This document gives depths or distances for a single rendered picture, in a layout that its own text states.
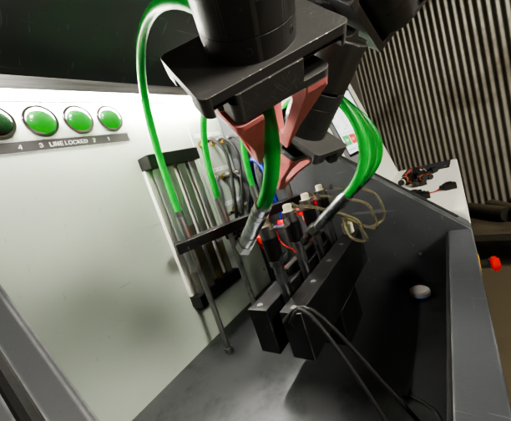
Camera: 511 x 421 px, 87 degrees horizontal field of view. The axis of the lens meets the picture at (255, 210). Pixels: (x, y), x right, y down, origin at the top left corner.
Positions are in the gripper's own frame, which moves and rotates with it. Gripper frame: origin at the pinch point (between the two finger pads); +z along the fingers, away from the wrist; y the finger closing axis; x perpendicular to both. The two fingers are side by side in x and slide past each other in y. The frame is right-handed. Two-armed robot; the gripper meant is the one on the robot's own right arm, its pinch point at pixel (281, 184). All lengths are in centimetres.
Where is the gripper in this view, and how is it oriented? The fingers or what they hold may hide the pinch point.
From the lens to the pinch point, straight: 40.7
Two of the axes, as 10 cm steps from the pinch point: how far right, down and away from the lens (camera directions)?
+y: -6.4, -6.4, 4.3
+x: -7.3, 3.3, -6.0
